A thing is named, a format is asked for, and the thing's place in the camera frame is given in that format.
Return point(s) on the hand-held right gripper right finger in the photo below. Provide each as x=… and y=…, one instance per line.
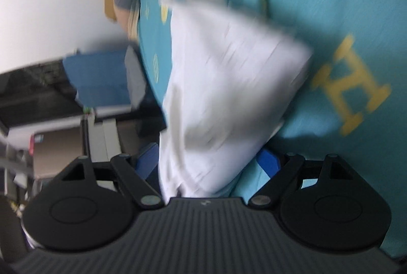
x=268, y=162

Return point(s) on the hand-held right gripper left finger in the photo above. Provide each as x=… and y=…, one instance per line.
x=148, y=163

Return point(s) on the white garment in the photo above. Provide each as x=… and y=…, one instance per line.
x=229, y=79

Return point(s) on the grey cushion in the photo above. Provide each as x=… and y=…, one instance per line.
x=136, y=76

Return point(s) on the blue chair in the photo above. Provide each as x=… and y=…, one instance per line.
x=98, y=83

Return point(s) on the brown cardboard box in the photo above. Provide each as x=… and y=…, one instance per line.
x=54, y=153

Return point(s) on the dark curtain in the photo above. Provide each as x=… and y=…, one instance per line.
x=38, y=95

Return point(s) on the teal printed bed sheet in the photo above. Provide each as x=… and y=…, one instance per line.
x=318, y=0

